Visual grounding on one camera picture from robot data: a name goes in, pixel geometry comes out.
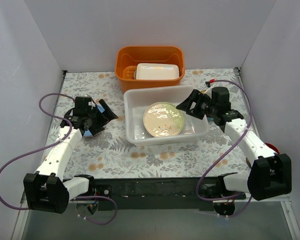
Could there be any cream yellow plate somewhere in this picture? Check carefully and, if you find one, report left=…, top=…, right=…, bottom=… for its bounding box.
left=143, top=102, right=185, bottom=138

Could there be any blue plate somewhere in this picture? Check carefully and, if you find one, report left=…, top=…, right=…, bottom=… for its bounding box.
left=83, top=104, right=108, bottom=137

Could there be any orange plastic basket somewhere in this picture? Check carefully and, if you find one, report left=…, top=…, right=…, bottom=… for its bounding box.
left=114, top=45, right=186, bottom=92

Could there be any red round object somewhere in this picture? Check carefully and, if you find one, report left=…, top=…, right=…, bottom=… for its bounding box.
left=265, top=143, right=280, bottom=154

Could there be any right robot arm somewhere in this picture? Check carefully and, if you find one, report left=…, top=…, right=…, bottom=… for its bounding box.
left=176, top=86, right=292, bottom=201

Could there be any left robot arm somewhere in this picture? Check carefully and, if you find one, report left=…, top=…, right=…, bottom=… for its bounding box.
left=23, top=96, right=117, bottom=214

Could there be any white rectangular dish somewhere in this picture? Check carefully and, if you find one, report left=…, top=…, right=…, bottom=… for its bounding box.
left=134, top=63, right=180, bottom=81

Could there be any floral table mat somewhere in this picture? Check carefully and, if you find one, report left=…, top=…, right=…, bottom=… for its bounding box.
left=54, top=72, right=250, bottom=179

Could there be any white plastic bin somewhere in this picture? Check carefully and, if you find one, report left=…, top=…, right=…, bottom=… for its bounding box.
left=123, top=85, right=209, bottom=147

